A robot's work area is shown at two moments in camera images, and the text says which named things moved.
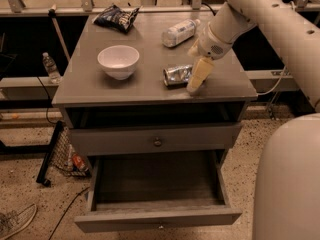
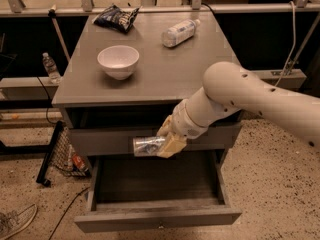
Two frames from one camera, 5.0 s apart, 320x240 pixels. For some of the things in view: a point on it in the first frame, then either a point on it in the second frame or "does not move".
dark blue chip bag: [116, 18] does not move
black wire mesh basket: [62, 154] does not move
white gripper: [209, 43] -> [184, 121]
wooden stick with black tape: [52, 13] does not move
